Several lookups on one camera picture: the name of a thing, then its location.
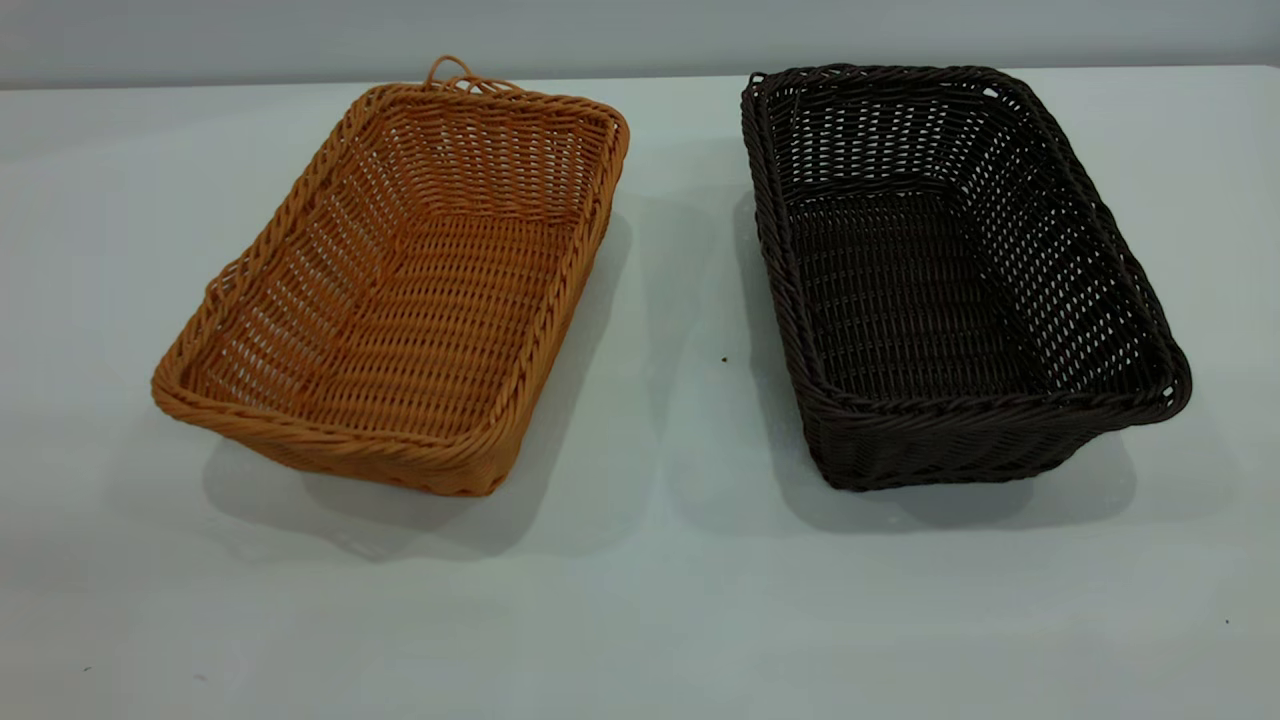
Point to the light brown wicker basket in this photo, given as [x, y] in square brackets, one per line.
[420, 300]

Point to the dark brown wicker basket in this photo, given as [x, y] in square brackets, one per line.
[900, 300]

